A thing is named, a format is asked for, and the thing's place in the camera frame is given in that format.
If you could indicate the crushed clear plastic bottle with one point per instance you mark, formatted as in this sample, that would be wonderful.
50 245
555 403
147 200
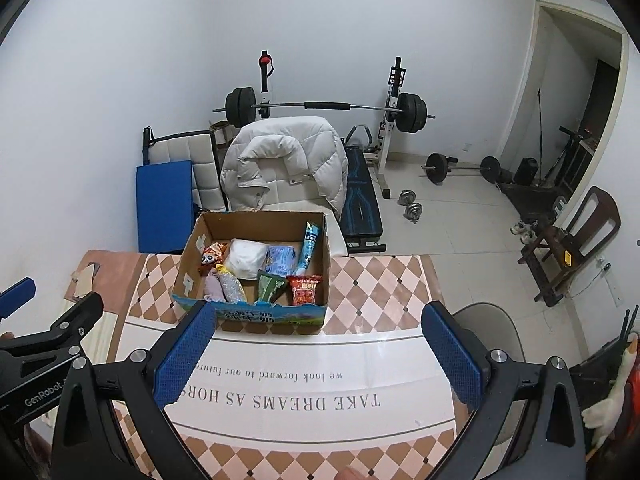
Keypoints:
232 287

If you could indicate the grey round chair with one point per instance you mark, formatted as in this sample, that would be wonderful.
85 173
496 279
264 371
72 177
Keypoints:
495 330

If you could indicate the short barbell with black plates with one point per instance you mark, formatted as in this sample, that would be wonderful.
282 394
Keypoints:
437 167

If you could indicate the white plastic bag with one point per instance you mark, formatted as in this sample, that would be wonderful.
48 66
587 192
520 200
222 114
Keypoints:
247 257

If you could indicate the white goose plush toy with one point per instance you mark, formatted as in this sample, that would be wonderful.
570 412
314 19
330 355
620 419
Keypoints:
607 410

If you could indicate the thin black bar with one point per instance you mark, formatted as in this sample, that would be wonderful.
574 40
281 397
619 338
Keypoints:
540 120

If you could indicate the black speaker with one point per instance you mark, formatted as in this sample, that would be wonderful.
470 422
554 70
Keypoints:
526 171

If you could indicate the black treadmill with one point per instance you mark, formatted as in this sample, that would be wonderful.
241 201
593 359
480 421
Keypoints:
532 200

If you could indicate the long blue white packet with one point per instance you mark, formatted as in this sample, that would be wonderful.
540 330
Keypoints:
310 247

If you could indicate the dark wooden door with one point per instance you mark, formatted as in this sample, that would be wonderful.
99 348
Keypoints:
600 95

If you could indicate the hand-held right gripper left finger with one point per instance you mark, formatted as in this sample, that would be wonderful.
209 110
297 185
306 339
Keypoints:
182 355

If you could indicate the blue tissue pack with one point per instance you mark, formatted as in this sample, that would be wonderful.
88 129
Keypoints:
282 260

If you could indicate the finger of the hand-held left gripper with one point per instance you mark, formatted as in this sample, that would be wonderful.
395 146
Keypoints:
75 312
17 292

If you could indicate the printed cardboard box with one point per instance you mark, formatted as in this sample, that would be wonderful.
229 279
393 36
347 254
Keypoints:
260 221

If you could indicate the chrome dumbbell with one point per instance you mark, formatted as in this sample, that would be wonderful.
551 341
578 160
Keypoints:
406 197
415 211

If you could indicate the diamond pattern tablecloth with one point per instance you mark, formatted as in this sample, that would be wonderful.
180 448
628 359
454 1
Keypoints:
300 410

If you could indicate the blue folded mat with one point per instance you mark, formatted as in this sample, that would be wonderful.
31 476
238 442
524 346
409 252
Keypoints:
162 205

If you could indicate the green foil packet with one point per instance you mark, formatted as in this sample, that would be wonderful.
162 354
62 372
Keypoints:
270 287

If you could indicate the dark wooden chair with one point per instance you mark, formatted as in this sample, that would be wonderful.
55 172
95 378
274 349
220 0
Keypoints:
595 215

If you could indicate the black kick scooter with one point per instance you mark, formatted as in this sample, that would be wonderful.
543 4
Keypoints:
567 152

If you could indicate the racked barbell with black plates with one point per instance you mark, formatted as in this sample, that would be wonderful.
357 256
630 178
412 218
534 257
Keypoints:
280 105

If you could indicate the panda print snack packet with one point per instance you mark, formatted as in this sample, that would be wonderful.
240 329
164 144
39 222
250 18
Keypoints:
212 257

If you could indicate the white puffer jacket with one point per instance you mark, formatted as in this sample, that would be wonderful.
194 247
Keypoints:
300 150

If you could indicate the black blue weight bench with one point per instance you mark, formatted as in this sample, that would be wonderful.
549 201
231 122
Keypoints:
362 200

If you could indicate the white leather chair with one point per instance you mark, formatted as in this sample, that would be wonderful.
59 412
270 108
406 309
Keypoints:
300 192

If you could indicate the white cushioned chair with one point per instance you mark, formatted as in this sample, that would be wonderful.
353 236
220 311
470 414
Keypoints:
185 147

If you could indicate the white shoe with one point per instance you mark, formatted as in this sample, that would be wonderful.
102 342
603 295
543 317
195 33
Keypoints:
516 229

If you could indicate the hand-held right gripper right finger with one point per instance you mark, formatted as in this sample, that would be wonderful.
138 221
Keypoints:
457 355

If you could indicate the red snack packet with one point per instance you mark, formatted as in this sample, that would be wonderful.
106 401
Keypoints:
305 291

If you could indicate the flat cardboard piece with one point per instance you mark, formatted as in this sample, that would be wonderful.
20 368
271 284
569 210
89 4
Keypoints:
85 280

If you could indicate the white barbell rack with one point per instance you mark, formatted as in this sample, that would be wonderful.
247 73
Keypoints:
387 142

